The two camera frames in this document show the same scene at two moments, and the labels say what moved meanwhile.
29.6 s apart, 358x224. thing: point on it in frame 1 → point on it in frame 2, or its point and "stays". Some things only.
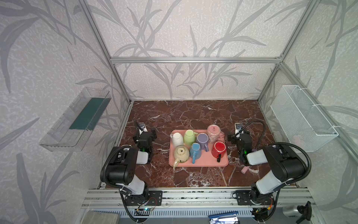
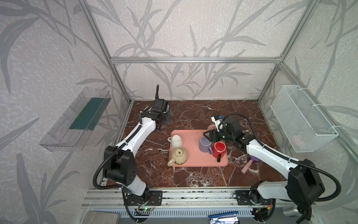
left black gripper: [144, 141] → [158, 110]
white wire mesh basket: [302, 122] stays
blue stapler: [226, 218] stays
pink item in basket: [297, 139] stays
